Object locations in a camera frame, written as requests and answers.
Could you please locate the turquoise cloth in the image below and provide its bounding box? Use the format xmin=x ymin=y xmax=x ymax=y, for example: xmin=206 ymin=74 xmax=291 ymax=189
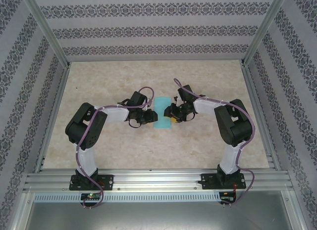
xmin=153 ymin=96 xmax=172 ymax=130

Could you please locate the grey sheet metal tray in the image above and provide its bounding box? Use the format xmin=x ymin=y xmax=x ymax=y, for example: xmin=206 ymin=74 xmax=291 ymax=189
xmin=14 ymin=191 xmax=305 ymax=230

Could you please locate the wide grooved aluminium rail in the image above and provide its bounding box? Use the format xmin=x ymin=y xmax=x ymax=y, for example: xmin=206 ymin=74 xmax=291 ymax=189
xmin=23 ymin=168 xmax=294 ymax=192

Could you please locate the right arm's black base plate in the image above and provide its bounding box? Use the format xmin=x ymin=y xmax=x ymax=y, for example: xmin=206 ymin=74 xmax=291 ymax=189
xmin=201 ymin=173 xmax=246 ymax=190

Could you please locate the left arm's black base plate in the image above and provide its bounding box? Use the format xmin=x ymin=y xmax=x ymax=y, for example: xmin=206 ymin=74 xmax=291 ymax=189
xmin=69 ymin=174 xmax=115 ymax=191

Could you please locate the aluminium side rail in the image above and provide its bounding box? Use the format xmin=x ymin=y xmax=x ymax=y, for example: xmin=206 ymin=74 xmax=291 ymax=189
xmin=34 ymin=64 xmax=71 ymax=173
xmin=241 ymin=65 xmax=282 ymax=171

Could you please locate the slotted grey cable duct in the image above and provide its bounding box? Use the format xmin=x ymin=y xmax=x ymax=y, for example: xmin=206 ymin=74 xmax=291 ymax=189
xmin=33 ymin=191 xmax=221 ymax=202

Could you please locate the left arm's purple cable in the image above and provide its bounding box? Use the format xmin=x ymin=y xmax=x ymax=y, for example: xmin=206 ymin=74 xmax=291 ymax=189
xmin=75 ymin=86 xmax=156 ymax=210

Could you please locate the arm's purple cable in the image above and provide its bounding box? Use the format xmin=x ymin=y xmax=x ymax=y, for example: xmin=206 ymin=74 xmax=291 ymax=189
xmin=173 ymin=78 xmax=256 ymax=208
xmin=75 ymin=86 xmax=156 ymax=210

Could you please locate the right arm's purple cable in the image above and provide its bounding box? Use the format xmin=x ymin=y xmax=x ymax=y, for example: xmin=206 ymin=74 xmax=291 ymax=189
xmin=173 ymin=78 xmax=256 ymax=208

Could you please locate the aluminium frame post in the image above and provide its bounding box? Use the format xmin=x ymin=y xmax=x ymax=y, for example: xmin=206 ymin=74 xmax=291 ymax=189
xmin=21 ymin=0 xmax=71 ymax=69
xmin=240 ymin=0 xmax=290 ymax=67

